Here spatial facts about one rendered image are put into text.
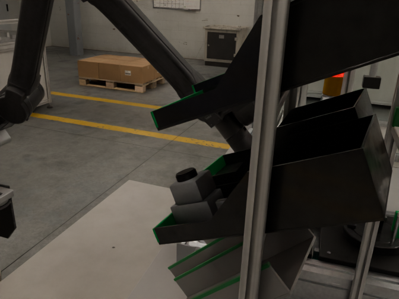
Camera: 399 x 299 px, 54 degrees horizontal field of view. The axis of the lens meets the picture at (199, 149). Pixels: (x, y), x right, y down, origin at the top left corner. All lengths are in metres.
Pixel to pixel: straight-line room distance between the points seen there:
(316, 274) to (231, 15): 8.50
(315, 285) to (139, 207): 0.61
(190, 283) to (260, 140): 0.41
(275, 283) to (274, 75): 0.24
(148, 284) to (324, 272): 0.40
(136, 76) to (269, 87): 5.90
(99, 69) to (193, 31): 3.52
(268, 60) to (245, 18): 8.76
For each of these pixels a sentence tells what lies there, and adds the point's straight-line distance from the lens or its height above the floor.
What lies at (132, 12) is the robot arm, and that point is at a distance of 0.83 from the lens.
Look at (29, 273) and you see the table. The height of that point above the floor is 0.86.
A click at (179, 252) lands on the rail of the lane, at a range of 0.94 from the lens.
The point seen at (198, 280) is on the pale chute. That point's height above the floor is 1.04.
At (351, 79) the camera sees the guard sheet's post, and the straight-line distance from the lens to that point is 1.08.
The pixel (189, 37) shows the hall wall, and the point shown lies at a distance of 9.57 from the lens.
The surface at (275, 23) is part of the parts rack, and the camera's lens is 0.35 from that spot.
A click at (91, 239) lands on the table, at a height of 0.86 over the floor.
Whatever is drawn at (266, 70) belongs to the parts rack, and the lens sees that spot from 0.36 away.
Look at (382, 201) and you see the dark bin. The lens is 0.42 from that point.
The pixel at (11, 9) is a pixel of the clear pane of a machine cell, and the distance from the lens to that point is 5.14.
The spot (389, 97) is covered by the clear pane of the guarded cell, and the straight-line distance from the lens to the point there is 2.29.
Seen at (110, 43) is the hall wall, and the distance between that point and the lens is 10.60.
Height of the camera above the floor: 1.50
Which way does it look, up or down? 22 degrees down
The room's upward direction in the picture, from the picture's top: 2 degrees clockwise
